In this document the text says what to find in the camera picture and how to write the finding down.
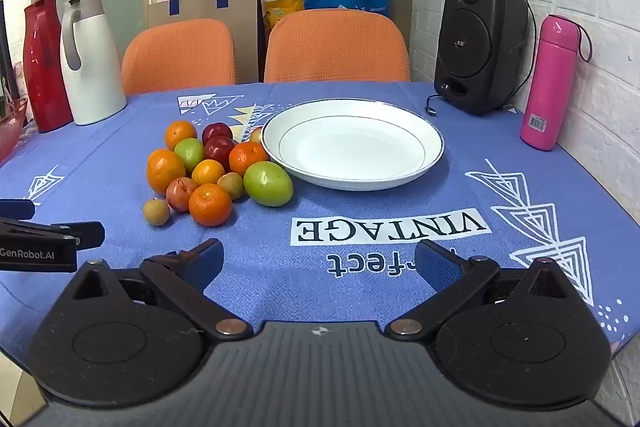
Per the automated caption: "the white thermos jug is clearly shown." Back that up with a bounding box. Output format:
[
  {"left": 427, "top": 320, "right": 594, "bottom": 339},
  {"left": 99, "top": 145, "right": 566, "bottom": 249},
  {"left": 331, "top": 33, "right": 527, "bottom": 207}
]
[{"left": 60, "top": 0, "right": 127, "bottom": 126}]

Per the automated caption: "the white plate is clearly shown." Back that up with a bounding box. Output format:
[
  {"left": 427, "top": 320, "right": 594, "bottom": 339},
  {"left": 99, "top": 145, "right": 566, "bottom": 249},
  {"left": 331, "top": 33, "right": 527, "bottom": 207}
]
[{"left": 261, "top": 98, "right": 445, "bottom": 191}]

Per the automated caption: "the blue printed tablecloth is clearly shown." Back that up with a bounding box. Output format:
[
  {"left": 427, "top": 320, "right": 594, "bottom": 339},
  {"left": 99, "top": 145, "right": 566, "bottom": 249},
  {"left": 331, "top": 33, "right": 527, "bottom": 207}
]
[{"left": 0, "top": 81, "right": 640, "bottom": 388}]

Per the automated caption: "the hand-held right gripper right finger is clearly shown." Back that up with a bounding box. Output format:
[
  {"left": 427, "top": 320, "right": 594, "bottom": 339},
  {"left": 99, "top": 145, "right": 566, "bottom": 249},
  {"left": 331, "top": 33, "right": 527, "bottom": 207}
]
[{"left": 386, "top": 240, "right": 587, "bottom": 342}]

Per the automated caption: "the red plastic pitcher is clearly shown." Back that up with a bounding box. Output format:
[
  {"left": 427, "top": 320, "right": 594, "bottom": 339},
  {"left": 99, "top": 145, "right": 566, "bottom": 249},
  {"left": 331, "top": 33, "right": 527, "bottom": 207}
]
[{"left": 22, "top": 0, "right": 73, "bottom": 132}]

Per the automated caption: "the yellowish orange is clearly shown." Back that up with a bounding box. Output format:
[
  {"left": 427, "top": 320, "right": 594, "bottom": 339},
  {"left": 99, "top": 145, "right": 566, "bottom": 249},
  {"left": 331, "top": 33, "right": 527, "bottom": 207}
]
[{"left": 191, "top": 159, "right": 226, "bottom": 186}]

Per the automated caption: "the black speaker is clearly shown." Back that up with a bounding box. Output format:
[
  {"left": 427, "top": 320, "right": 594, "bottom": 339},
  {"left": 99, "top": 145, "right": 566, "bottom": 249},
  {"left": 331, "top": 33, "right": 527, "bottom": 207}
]
[{"left": 434, "top": 0, "right": 530, "bottom": 116}]

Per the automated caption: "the dark red plum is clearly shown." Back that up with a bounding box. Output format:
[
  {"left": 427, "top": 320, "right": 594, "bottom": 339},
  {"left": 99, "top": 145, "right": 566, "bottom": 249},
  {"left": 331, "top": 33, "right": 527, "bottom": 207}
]
[{"left": 202, "top": 122, "right": 234, "bottom": 145}]

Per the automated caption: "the pink red plum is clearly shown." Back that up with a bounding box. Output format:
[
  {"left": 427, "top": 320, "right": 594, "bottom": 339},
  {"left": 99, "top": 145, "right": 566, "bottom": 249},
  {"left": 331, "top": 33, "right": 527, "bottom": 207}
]
[{"left": 166, "top": 177, "right": 198, "bottom": 212}]

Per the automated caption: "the red plastic bowl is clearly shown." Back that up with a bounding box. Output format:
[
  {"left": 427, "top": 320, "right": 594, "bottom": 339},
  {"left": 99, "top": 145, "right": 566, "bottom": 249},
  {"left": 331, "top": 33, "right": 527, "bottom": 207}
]
[{"left": 0, "top": 97, "right": 28, "bottom": 162}]

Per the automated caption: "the pink thermos bottle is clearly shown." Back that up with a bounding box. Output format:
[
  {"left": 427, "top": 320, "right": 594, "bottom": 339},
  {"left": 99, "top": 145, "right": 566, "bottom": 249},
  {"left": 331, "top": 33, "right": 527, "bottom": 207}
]
[{"left": 520, "top": 14, "right": 592, "bottom": 152}]

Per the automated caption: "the brown longan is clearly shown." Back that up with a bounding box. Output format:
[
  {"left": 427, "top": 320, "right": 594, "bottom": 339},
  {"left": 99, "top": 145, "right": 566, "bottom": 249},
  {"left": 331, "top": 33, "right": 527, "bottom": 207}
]
[
  {"left": 217, "top": 172, "right": 246, "bottom": 201},
  {"left": 143, "top": 199, "right": 171, "bottom": 227}
]

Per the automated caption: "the yellow food bag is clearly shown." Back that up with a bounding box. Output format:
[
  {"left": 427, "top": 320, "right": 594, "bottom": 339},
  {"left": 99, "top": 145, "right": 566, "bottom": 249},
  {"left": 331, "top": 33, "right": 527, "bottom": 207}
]
[{"left": 262, "top": 0, "right": 306, "bottom": 58}]

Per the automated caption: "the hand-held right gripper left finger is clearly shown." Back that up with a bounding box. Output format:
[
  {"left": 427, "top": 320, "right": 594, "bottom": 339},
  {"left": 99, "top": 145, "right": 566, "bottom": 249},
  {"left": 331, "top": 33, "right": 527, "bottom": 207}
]
[{"left": 64, "top": 238, "right": 254, "bottom": 342}]

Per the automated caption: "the orange chair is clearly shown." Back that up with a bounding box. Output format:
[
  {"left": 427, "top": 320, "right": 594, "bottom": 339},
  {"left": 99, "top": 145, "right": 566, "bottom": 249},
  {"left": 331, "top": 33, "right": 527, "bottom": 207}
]
[
  {"left": 121, "top": 18, "right": 236, "bottom": 96},
  {"left": 263, "top": 10, "right": 412, "bottom": 84}
]

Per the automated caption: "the dark red apple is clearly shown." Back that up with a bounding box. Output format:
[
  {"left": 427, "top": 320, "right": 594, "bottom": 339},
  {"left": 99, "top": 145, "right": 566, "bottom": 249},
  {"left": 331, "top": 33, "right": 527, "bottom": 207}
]
[{"left": 203, "top": 136, "right": 236, "bottom": 168}]

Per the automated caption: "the small green apple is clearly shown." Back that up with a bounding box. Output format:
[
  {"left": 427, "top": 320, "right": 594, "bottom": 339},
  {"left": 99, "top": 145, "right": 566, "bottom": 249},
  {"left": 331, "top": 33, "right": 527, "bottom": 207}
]
[{"left": 174, "top": 138, "right": 206, "bottom": 172}]

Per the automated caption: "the large green apple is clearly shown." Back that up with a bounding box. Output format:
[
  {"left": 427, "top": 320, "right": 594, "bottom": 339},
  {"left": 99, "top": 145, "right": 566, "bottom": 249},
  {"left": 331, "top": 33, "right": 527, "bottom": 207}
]
[{"left": 243, "top": 161, "right": 294, "bottom": 208}]

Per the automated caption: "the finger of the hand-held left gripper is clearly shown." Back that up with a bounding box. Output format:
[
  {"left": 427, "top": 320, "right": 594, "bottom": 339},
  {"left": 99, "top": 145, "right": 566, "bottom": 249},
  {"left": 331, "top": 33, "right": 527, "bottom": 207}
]
[
  {"left": 0, "top": 200, "right": 37, "bottom": 221},
  {"left": 0, "top": 217, "right": 106, "bottom": 251}
]

